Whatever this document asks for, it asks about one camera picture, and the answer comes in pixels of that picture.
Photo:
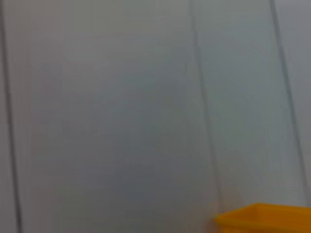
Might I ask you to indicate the yellow plastic bin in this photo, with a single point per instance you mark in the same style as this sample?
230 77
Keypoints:
267 218

